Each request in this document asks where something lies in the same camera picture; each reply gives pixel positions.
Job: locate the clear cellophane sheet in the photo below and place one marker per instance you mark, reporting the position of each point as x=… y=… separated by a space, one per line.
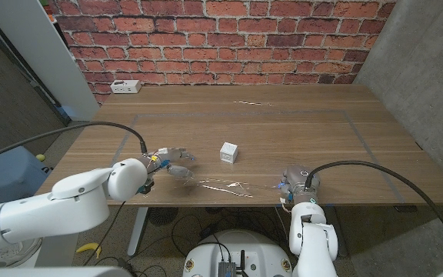
x=252 y=169

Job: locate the yellow banana-shaped object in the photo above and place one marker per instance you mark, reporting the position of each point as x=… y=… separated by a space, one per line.
x=90 y=248

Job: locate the grey electronics box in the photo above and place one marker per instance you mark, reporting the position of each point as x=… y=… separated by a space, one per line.
x=227 y=270

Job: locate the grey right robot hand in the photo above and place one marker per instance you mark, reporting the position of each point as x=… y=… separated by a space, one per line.
x=300 y=184

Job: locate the metal table leg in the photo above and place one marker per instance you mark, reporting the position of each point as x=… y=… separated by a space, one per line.
x=137 y=231
x=342 y=238

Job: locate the small white box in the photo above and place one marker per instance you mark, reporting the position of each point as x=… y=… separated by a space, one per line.
x=228 y=153

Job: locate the grey white sneaker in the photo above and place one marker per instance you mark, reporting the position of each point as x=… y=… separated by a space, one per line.
x=17 y=254

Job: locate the white power strip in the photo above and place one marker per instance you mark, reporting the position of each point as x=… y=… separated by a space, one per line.
x=125 y=86

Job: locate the black round fan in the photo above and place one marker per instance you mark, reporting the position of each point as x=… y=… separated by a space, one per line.
x=162 y=216

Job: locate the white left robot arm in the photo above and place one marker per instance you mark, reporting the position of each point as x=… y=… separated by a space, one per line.
x=52 y=207

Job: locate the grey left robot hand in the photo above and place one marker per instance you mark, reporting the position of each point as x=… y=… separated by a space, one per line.
x=165 y=155

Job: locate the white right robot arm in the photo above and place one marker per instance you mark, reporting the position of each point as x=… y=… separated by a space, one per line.
x=314 y=238

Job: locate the yellow-green ball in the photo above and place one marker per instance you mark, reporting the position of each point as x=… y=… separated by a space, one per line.
x=41 y=157

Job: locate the black antenna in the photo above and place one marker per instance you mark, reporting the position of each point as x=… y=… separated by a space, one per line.
x=242 y=261

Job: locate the blue plastic container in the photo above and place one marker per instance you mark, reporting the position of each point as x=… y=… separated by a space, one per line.
x=10 y=173

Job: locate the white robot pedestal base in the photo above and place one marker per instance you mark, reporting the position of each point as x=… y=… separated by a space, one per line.
x=260 y=250

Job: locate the red brick print backdrop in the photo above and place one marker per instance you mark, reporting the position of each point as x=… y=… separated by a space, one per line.
x=221 y=38

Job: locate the white upright panel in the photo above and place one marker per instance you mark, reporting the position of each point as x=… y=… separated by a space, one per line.
x=40 y=50

